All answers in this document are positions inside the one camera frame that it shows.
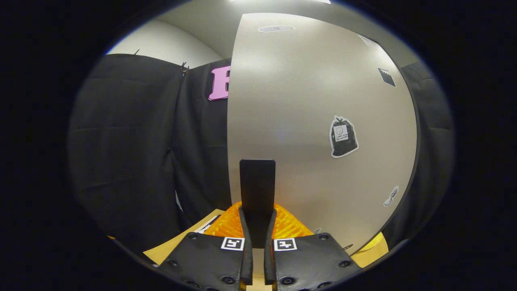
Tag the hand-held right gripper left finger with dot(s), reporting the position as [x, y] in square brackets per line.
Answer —
[247, 262]

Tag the black backdrop cloth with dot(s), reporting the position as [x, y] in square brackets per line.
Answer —
[133, 141]

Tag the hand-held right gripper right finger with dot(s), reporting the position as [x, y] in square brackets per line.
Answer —
[269, 262]

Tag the yellow sponge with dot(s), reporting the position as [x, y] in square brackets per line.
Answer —
[373, 242]

